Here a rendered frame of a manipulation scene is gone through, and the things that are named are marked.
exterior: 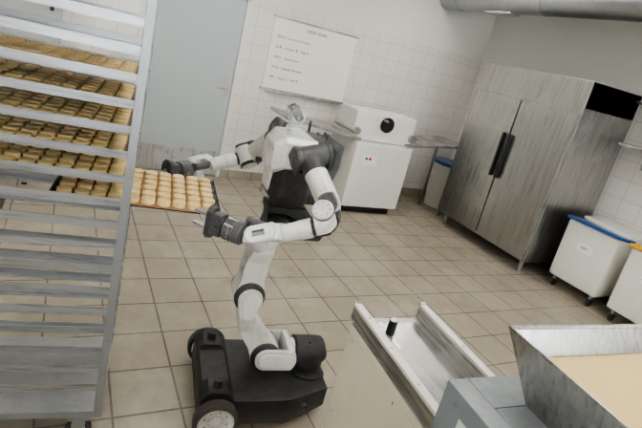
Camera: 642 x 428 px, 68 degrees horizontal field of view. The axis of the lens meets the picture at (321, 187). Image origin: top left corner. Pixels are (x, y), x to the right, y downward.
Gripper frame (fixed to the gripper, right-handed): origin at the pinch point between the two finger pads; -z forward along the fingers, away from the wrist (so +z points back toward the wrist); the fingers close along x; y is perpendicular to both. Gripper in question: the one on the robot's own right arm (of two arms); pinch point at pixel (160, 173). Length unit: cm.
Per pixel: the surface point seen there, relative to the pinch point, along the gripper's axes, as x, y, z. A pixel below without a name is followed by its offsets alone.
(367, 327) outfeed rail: -16, 113, -11
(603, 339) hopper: 26, 170, -42
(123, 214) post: -2.5, 23.4, -39.7
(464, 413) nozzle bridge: 12, 149, -71
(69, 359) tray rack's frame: -90, -9, -28
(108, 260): -45.1, -11.5, -11.4
